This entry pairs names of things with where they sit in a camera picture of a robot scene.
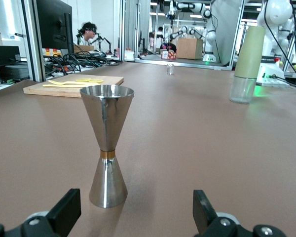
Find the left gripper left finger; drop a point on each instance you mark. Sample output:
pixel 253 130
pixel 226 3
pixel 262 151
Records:
pixel 64 212

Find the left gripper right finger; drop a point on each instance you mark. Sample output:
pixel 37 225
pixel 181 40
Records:
pixel 204 212

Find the steel jigger measuring cup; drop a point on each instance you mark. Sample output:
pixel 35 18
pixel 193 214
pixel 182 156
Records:
pixel 107 118

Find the clear glass shaker cup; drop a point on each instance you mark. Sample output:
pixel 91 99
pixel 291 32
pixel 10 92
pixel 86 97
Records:
pixel 170 69

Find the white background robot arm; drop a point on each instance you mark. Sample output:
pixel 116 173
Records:
pixel 207 14

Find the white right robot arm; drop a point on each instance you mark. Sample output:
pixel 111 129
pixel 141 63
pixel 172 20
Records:
pixel 273 17

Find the brown table cover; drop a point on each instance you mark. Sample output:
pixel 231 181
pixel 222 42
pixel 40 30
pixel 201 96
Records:
pixel 187 153

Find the wooden cutting board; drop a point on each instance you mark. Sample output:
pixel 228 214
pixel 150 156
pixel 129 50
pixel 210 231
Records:
pixel 64 91

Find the yellow plastic knife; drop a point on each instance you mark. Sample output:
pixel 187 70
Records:
pixel 64 85

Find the yellow plastic fork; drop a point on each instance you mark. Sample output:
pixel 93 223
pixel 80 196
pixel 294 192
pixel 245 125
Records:
pixel 61 82

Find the lemon slice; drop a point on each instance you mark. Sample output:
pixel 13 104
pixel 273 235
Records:
pixel 96 80
pixel 82 79

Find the colourful printed box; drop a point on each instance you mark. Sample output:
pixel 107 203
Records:
pixel 168 55

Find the green bottle with clear base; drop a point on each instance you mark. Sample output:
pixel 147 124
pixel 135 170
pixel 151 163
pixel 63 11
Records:
pixel 247 56

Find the cardboard box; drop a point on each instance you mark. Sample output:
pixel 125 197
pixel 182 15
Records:
pixel 189 49

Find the black equipment box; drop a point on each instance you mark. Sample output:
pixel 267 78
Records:
pixel 5 55

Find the seated person with headset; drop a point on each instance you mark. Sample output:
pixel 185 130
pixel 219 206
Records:
pixel 87 33

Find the black computer monitor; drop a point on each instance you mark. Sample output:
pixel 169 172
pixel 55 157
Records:
pixel 54 24

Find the aluminium frame post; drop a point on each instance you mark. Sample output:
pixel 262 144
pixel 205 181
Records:
pixel 33 37
pixel 122 29

